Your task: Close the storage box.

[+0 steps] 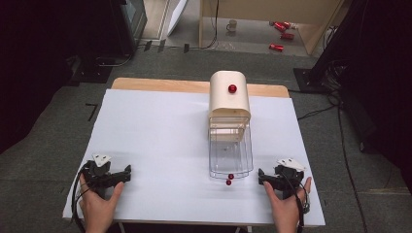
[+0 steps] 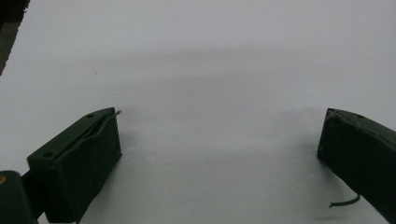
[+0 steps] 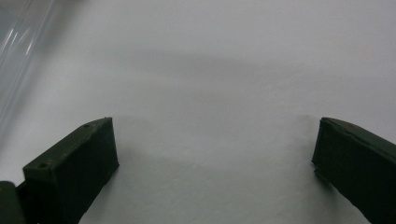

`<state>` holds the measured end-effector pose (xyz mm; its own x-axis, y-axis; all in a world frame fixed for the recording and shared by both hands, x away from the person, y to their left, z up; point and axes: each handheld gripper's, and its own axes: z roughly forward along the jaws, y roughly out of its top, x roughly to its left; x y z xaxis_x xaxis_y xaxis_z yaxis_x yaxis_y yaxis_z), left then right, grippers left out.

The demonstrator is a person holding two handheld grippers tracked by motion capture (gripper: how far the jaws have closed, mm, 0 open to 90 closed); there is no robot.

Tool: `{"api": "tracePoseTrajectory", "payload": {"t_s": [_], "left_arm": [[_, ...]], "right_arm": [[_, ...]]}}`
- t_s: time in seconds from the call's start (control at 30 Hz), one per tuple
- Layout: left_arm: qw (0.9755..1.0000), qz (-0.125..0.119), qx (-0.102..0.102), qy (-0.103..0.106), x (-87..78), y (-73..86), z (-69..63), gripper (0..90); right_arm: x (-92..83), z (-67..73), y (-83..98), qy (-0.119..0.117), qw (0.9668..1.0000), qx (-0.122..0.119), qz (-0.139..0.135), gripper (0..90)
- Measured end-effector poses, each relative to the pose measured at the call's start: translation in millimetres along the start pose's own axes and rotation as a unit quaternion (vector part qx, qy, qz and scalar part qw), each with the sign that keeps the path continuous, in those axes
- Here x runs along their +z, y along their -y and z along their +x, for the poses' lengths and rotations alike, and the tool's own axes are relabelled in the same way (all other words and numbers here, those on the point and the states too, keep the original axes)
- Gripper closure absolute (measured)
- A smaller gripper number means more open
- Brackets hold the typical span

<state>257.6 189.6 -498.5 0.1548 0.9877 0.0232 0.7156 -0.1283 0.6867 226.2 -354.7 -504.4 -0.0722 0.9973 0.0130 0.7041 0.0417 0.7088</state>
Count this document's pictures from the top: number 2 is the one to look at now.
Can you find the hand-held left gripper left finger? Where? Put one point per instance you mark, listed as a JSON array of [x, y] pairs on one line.
[[77, 161]]

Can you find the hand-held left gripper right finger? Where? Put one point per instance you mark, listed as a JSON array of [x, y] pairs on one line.
[[361, 152]]

